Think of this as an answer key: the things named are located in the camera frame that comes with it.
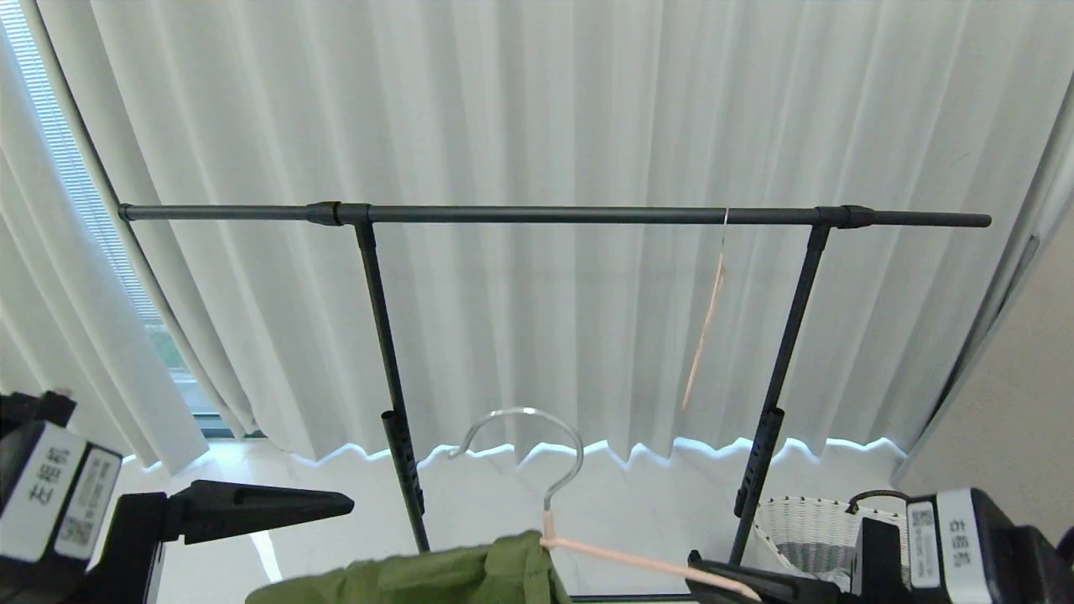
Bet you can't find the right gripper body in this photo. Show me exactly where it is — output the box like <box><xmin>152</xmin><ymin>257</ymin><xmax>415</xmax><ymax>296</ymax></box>
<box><xmin>852</xmin><ymin>516</ymin><xmax>911</xmax><ymax>604</ymax></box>

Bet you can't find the pink clothes hanger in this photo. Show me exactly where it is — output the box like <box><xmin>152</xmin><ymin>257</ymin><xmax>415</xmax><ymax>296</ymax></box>
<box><xmin>680</xmin><ymin>208</ymin><xmax>729</xmax><ymax>412</ymax></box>
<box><xmin>447</xmin><ymin>407</ymin><xmax>763</xmax><ymax>603</ymax></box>

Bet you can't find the black clothes rack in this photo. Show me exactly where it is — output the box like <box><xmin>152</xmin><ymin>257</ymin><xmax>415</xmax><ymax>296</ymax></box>
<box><xmin>117</xmin><ymin>201</ymin><xmax>993</xmax><ymax>604</ymax></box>

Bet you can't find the window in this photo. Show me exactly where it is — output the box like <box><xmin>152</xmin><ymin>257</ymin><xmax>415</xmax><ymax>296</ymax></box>
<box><xmin>0</xmin><ymin>0</ymin><xmax>265</xmax><ymax>440</ymax></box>

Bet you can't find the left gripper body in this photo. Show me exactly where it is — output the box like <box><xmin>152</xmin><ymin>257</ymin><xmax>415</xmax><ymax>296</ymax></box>
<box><xmin>84</xmin><ymin>493</ymin><xmax>169</xmax><ymax>604</ymax></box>

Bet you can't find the white laundry basket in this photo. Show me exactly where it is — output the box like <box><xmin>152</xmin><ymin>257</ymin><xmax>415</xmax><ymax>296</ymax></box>
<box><xmin>753</xmin><ymin>491</ymin><xmax>911</xmax><ymax>588</ymax></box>

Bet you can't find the green shirt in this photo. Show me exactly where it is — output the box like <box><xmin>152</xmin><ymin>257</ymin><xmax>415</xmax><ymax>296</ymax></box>
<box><xmin>245</xmin><ymin>530</ymin><xmax>573</xmax><ymax>604</ymax></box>

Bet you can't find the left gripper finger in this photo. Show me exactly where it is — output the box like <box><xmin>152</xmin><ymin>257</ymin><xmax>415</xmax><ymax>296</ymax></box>
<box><xmin>164</xmin><ymin>480</ymin><xmax>355</xmax><ymax>546</ymax></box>

